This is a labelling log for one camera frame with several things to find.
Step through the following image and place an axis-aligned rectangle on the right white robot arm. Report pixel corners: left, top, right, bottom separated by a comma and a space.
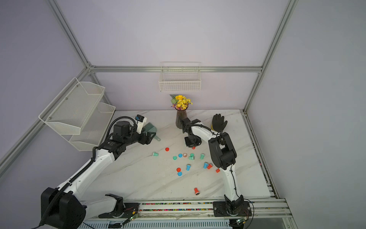
179, 114, 246, 216

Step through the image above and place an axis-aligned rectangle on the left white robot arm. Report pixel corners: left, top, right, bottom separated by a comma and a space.
39, 114, 156, 229

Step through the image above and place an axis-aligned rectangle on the green dustpan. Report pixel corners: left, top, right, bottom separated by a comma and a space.
142, 123, 161, 141

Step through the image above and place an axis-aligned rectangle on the dark glass vase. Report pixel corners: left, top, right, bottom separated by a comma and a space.
175, 109, 187, 129

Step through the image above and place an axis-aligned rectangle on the black yellow work glove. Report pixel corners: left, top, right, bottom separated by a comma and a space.
211, 114, 228, 132

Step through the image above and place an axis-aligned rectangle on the yellow flower bouquet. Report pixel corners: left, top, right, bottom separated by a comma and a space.
170, 94, 193, 111

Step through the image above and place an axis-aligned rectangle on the lower white mesh shelf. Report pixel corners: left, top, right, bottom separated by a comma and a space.
68, 103, 115, 151

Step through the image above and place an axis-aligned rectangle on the white mesh shelf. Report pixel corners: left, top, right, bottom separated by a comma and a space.
68, 103, 115, 151
39, 78, 105, 135

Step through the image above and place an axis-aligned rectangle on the upper white mesh shelf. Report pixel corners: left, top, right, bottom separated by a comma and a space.
39, 78, 105, 135

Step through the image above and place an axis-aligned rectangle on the white wire wall basket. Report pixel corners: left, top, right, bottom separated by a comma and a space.
159, 62, 202, 93

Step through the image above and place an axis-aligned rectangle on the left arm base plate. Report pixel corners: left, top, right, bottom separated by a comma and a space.
98, 202, 139, 219

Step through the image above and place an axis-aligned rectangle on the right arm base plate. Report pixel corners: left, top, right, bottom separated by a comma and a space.
213, 200, 252, 217

